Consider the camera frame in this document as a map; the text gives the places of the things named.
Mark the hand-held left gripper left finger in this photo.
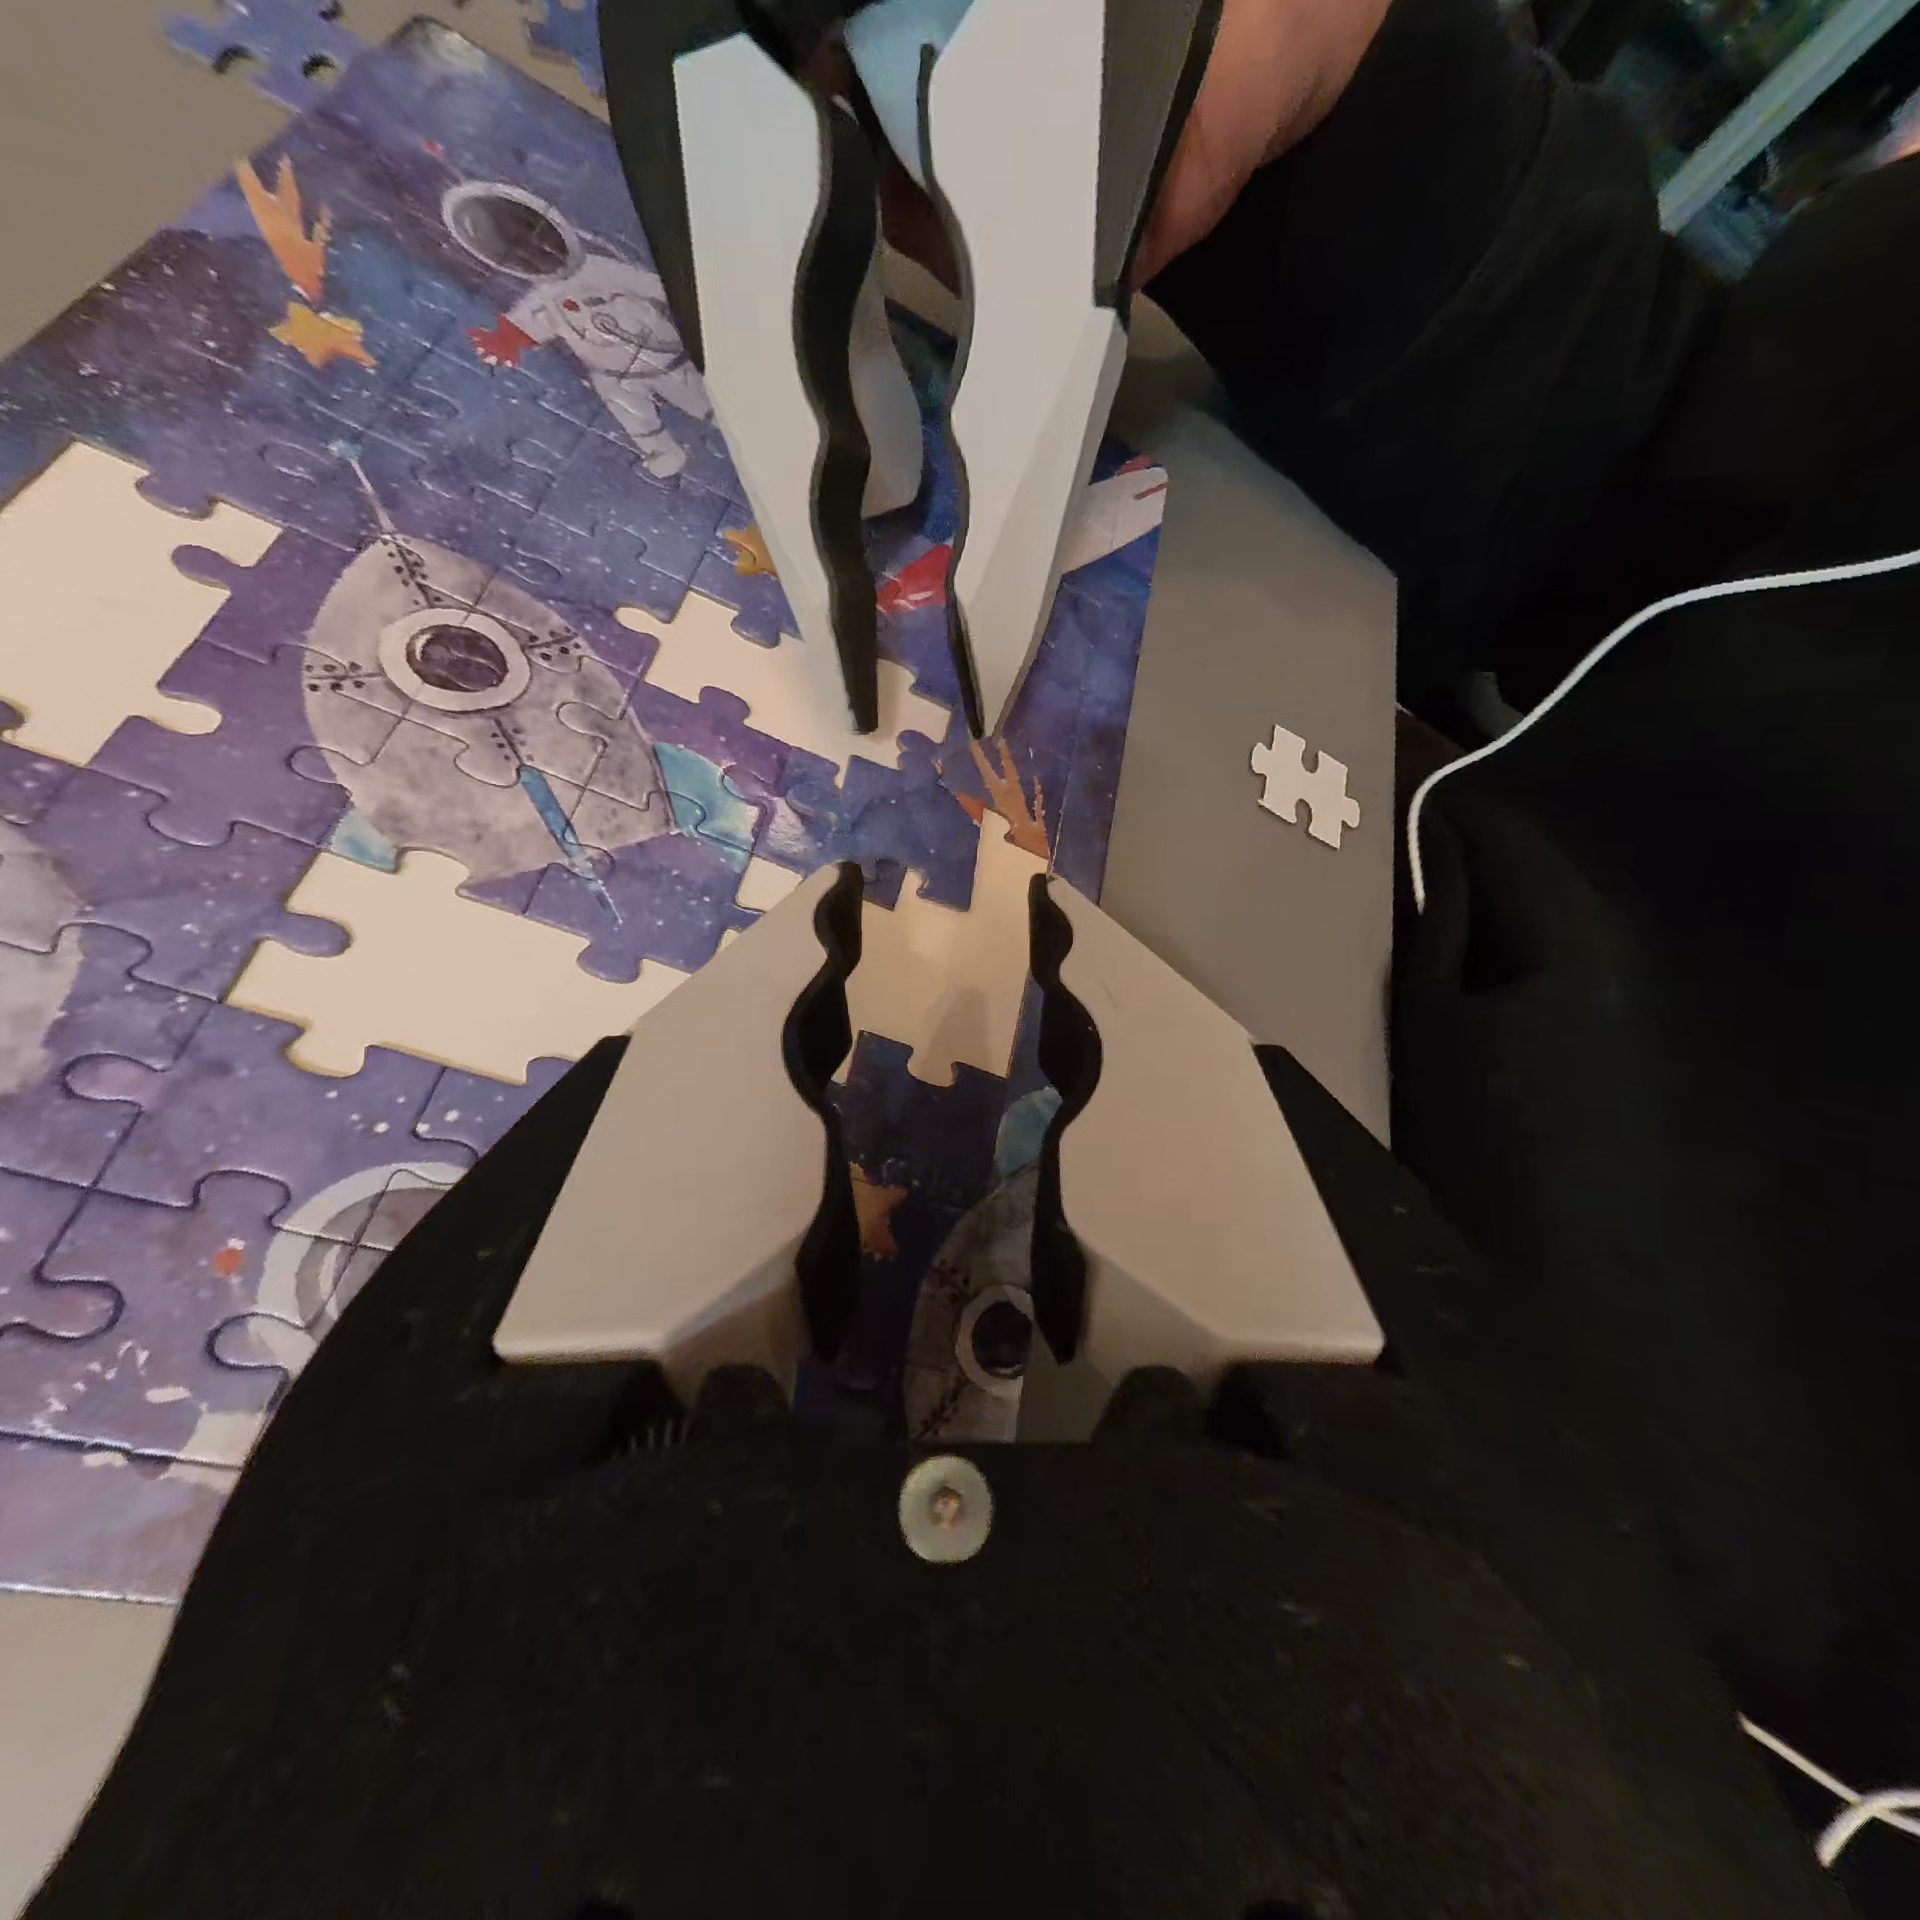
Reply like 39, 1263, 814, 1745
492, 863, 870, 1397

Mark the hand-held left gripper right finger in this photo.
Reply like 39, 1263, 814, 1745
1026, 875, 1387, 1399

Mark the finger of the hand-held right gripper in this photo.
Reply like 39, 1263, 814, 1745
913, 0, 1133, 740
673, 30, 886, 736

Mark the space jigsaw puzzle board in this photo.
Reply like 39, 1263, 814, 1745
0, 16, 1173, 1605

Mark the person's right hand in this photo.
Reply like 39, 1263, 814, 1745
1133, 0, 1358, 296

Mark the group of loose puzzle pieces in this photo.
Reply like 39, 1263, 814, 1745
163, 0, 602, 118

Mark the white puzzle piece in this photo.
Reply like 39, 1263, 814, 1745
1251, 722, 1366, 852

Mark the person's black jacket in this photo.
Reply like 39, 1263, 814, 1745
1381, 150, 1920, 1920

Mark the white drawstring cord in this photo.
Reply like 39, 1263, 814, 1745
1408, 550, 1920, 1871

